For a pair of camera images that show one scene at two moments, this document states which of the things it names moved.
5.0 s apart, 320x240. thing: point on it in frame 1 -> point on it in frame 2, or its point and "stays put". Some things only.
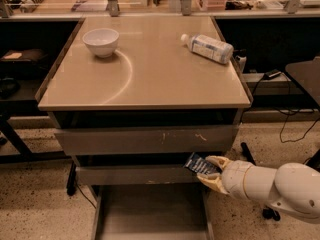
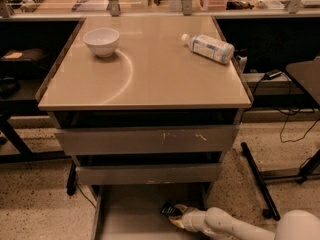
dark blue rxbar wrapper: [200, 164] -> [170, 209]
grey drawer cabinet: [130, 99] stays put
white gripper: [234, 178] -> [188, 220]
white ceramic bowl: [102, 41] stays put
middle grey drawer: [163, 174] stays put
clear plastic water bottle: [208, 48] stays put
